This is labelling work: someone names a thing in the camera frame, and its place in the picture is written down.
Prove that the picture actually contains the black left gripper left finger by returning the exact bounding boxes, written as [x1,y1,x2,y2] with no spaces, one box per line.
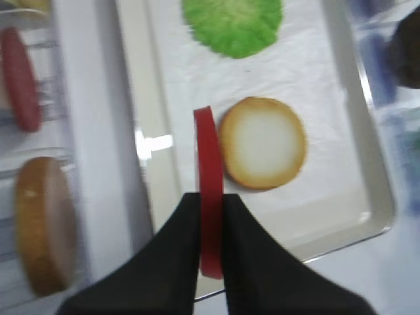
[58,193,200,314]

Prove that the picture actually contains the white metal tray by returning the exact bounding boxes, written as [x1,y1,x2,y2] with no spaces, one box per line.
[117,1,396,262]

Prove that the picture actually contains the round green lettuce leaf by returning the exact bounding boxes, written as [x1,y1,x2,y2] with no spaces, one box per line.
[181,0,283,59]

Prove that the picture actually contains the white paper liner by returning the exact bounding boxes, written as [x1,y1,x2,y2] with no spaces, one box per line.
[148,1,364,205]

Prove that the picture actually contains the clear acrylic left rack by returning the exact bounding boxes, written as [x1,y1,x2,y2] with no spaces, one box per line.
[1,1,153,314]

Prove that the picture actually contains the brown bun half left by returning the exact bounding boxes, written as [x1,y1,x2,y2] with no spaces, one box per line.
[14,157,77,297]

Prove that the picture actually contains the toasted bread slice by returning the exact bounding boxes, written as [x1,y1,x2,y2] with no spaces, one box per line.
[219,97,307,190]

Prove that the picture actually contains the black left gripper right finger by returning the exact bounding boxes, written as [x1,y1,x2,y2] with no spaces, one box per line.
[223,194,375,314]

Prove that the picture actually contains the red tomato slice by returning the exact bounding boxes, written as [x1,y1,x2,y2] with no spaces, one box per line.
[1,27,41,133]
[194,107,223,280]

